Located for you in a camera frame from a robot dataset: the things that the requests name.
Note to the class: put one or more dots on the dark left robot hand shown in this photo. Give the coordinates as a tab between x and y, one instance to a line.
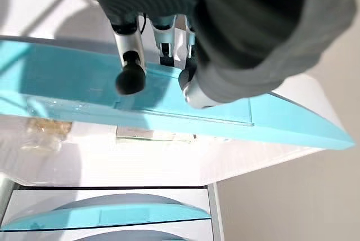
239	13

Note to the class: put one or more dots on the medicine drawer teal front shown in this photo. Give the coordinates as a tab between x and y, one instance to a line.
70	83

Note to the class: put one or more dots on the clear bottle yellow pills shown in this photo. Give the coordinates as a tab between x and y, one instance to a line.
47	131

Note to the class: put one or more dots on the green and white long box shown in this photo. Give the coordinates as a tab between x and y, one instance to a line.
140	134

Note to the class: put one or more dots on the white medical cart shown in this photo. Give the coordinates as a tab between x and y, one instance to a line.
216	218

